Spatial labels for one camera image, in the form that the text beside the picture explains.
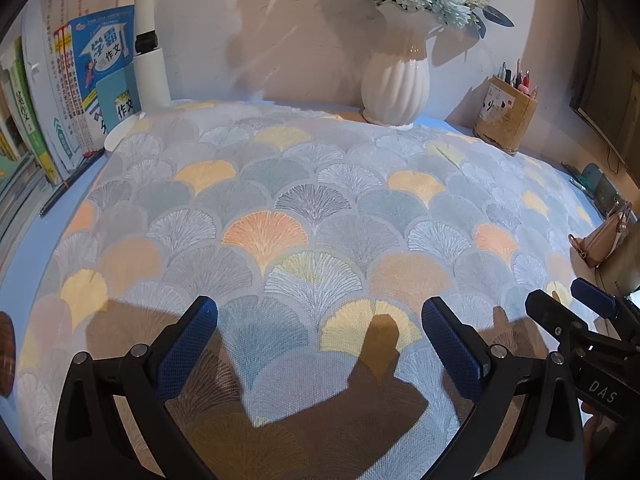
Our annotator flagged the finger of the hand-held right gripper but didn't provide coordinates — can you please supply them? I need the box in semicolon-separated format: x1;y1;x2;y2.
525;289;591;356
570;277;640;343

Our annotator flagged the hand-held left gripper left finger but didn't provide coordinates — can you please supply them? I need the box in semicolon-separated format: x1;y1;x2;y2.
52;296;219;480

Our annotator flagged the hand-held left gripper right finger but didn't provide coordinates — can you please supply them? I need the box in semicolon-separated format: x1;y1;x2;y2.
421;296;586;480

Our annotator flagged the person's right hand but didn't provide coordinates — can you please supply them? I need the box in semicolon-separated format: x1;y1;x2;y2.
582;402;618;456

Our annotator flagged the tan leather bag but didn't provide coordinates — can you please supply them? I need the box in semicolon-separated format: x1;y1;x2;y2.
567;200;633;268

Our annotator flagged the grey green case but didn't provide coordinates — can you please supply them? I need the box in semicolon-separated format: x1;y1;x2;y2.
582;162;623;216

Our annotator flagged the green pen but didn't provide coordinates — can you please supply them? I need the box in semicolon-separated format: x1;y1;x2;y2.
562;162;588;192

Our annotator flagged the brown woven basket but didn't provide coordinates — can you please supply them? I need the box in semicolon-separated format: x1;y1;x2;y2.
0;311;17;398

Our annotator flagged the fan patterned tablecloth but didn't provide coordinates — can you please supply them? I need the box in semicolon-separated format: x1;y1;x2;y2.
15;100;616;480

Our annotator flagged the wooden pen holder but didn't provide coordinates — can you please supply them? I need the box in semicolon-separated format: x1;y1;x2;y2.
472;75;540;156

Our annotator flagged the black pen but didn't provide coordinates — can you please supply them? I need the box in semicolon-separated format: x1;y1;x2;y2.
39;149;107;218

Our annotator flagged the black monitor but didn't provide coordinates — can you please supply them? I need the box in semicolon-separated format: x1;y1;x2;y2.
570;0;640;171

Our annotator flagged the bunch of pens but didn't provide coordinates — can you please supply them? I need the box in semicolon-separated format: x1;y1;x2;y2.
497;59;540;98

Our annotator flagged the white ribbed vase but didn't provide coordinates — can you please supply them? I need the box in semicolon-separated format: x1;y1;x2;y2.
360;2;433;128

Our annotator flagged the white desk lamp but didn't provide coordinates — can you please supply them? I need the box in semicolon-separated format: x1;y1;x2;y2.
102;0;173;151

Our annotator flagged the stack of books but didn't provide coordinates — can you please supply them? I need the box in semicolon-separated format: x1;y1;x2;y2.
0;0;138;261

